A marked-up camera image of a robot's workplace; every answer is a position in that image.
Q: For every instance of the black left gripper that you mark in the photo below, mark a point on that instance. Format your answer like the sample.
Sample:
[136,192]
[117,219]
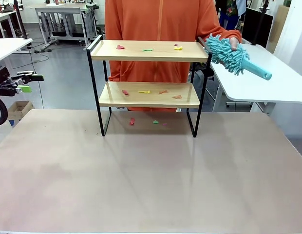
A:
[1,80]

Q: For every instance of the teal chenille duster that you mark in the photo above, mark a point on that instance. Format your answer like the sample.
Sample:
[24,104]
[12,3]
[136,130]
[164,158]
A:
[224,53]

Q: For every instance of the person's left forearm orange sleeve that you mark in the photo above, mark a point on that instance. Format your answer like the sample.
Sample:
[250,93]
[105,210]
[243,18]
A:
[226,33]

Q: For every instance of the wood and black metal shelf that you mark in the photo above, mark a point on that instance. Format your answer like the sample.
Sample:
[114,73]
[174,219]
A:
[151,55]

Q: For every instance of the person's left hand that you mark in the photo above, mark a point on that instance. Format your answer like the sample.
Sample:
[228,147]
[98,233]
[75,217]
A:
[234,44]

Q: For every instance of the brown cardboard box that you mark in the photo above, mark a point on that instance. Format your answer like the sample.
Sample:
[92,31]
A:
[19,109]

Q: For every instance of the white desk with white legs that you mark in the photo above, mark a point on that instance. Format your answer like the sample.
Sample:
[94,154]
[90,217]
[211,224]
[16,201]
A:
[9,46]

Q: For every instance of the black stand pole by desks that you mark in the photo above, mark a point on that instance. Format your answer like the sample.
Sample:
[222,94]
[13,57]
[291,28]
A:
[21,19]

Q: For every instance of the white desk with dark underside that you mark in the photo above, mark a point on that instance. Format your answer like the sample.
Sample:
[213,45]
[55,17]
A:
[5,15]

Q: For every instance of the red paper scrap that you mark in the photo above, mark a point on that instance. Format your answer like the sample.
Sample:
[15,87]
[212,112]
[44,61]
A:
[132,121]
[120,47]
[125,92]

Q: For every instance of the yellow paper scrap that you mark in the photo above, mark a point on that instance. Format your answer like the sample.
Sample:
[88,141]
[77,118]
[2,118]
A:
[144,91]
[178,48]

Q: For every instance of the person in orange hoodie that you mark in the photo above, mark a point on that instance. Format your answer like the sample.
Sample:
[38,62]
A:
[153,22]

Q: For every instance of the person in floral shirt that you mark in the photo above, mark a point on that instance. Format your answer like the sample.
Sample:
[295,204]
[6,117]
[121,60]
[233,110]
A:
[230,9]

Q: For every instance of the black monitor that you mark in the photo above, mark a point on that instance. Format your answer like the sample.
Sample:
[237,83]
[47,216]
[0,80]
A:
[253,26]

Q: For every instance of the black stand pole by monitor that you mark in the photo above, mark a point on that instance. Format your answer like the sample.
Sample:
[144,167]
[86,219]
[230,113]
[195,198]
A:
[262,17]

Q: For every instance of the white rounded table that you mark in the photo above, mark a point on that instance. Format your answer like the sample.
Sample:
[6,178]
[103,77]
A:
[275,90]

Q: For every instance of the brown cardboard panel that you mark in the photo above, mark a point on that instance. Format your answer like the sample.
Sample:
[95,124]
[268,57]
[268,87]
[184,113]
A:
[281,24]

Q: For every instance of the grey frame workbench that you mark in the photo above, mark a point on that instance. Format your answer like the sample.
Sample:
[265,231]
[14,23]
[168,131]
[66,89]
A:
[61,9]

